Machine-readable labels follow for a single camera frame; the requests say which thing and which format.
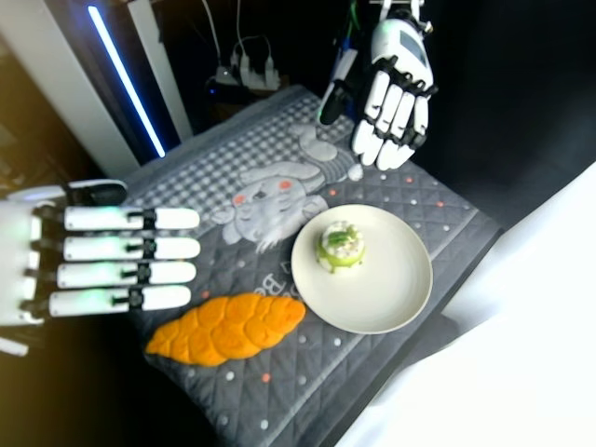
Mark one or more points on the orange bread loaf toy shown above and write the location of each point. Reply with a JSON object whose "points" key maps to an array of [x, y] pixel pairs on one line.
{"points": [[228, 328]]}

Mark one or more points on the green sushi roll toy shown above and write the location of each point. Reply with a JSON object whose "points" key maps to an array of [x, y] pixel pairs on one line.
{"points": [[341, 246]]}

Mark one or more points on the grey quilt with printed bear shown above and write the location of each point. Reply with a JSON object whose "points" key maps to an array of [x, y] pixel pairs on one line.
{"points": [[288, 382]]}

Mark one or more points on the white frame post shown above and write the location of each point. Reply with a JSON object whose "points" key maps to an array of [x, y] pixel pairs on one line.
{"points": [[60, 79]]}

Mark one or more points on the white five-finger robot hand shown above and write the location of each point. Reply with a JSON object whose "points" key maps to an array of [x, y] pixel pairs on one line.
{"points": [[396, 102], [107, 247]]}

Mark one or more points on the blue-white light strip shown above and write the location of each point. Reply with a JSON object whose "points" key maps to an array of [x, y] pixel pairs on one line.
{"points": [[125, 81]]}

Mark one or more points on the white power strip with plugs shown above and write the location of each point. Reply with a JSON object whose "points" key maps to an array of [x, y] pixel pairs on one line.
{"points": [[249, 77]]}

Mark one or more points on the cream round plate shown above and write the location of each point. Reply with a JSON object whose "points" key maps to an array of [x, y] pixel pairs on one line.
{"points": [[377, 288]]}

